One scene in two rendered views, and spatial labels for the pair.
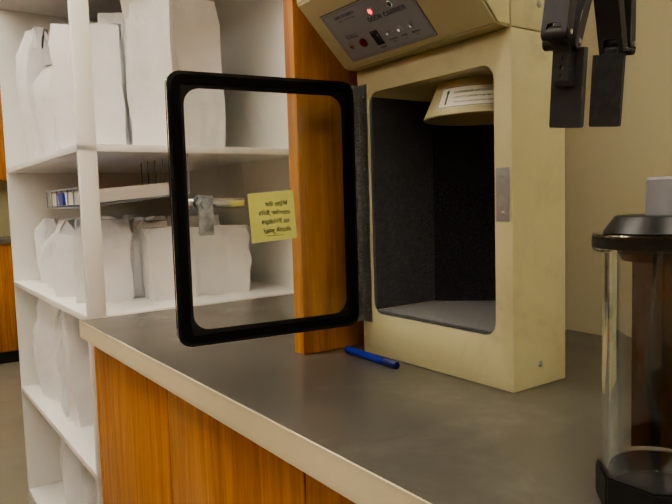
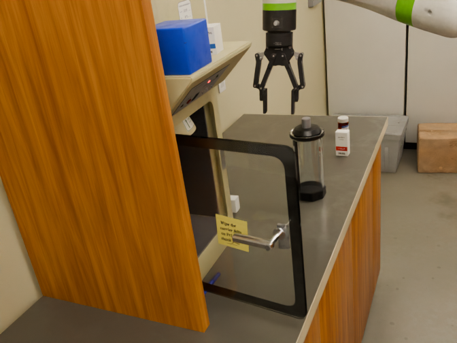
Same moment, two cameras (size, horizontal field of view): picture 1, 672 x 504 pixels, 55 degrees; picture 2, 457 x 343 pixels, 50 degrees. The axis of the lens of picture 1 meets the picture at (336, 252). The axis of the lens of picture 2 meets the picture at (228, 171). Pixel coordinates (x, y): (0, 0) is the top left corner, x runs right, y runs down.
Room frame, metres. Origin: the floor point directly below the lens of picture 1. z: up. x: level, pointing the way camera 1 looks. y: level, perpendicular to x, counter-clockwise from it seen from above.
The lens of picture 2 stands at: (1.42, 0.89, 1.73)
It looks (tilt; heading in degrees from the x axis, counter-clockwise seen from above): 25 degrees down; 242
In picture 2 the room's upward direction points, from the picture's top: 8 degrees counter-clockwise
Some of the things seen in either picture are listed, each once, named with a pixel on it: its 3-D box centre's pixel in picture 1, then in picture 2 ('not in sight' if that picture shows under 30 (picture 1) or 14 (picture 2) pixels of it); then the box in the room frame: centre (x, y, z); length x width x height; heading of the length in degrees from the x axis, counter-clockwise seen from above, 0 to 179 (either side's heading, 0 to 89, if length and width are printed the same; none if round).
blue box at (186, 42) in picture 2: not in sight; (177, 46); (1.01, -0.03, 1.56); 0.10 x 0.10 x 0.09; 35
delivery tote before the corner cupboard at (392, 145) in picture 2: not in sight; (364, 142); (-1.21, -1.75, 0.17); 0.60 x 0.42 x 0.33; 123
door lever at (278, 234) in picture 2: not in sight; (258, 237); (1.00, 0.18, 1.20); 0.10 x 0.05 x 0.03; 118
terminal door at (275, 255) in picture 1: (269, 208); (234, 226); (1.01, 0.10, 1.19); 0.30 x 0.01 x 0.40; 118
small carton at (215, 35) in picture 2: not in sight; (208, 39); (0.90, -0.11, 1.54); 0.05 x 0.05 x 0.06; 42
